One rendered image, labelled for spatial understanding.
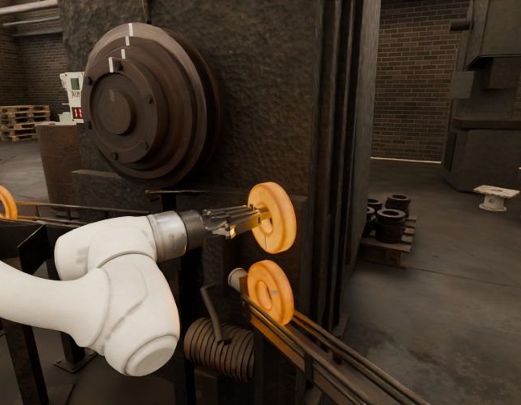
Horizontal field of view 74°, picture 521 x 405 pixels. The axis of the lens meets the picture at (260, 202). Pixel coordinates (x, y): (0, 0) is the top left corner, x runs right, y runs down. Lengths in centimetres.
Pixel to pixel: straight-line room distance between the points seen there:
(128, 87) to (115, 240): 53
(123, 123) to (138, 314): 64
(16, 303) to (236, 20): 88
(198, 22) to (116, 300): 88
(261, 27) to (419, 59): 597
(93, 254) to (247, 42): 73
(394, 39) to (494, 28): 241
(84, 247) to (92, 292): 13
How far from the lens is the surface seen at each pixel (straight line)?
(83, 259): 62
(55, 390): 181
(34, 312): 50
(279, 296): 79
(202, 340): 104
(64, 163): 397
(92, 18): 146
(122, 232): 62
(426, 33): 698
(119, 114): 103
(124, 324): 49
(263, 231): 79
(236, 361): 100
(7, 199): 184
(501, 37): 492
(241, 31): 109
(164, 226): 64
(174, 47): 102
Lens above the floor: 116
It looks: 17 degrees down
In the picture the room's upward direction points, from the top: straight up
